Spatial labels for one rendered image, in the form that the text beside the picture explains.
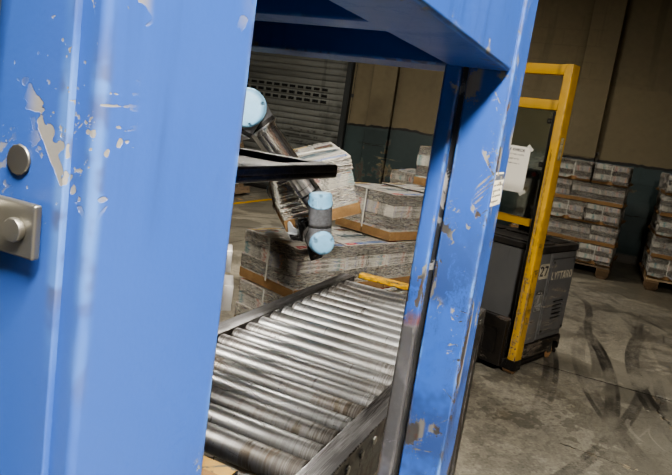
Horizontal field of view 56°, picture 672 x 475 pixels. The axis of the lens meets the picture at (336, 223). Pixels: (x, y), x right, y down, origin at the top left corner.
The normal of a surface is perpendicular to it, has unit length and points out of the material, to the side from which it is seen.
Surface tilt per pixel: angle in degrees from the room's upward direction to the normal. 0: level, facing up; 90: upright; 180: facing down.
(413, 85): 90
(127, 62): 90
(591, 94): 90
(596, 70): 90
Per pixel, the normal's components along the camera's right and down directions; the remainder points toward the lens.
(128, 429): 0.90, 0.20
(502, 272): -0.70, 0.02
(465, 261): -0.42, 0.09
